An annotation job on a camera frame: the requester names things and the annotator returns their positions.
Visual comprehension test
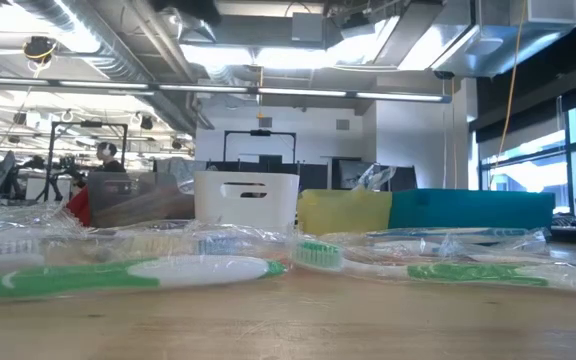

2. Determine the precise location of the black cabinet row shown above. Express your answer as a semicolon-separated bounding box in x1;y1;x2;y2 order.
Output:
153;155;419;194

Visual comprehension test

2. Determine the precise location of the yellow plastic bin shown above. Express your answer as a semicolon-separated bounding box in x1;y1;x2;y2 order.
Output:
296;188;394;236

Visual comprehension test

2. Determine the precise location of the long ceiling light strip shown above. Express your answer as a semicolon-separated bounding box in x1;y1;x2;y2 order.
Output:
0;74;453;105

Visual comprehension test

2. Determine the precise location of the transparent grey plastic bin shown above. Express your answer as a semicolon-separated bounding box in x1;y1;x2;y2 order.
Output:
86;171;197;229

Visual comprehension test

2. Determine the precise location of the person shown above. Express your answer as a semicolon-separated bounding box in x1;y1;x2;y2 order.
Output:
86;141;128;174

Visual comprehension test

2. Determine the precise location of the teal plastic bin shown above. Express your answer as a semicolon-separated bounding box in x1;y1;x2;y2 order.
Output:
389;188;555;231

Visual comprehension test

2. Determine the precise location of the green toothbrush in clear wrapper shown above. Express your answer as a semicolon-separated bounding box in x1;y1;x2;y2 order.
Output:
0;253;288;303
290;238;576;294

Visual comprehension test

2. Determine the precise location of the red plastic bin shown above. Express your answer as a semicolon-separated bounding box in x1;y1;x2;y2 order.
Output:
65;185;92;227

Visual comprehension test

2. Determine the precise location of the grey office chair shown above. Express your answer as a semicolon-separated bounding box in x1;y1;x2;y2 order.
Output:
0;149;18;194

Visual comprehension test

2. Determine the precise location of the white plastic bin with handles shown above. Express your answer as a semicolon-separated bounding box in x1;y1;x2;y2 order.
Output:
192;171;300;232

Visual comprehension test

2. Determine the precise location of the black rig frame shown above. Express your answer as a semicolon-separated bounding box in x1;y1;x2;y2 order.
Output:
45;120;129;204
222;129;298;164

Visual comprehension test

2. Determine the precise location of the silver round air duct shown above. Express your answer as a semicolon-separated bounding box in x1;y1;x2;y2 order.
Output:
12;0;204;131

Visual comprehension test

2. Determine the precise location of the silver rectangular air duct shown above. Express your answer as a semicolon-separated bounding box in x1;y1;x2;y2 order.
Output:
325;0;576;79

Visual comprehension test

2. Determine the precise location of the yellow extension cable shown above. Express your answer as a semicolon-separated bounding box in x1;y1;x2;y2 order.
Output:
487;0;528;191

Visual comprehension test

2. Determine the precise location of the black ceiling cable reel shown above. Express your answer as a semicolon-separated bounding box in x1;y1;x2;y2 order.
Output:
21;34;59;65

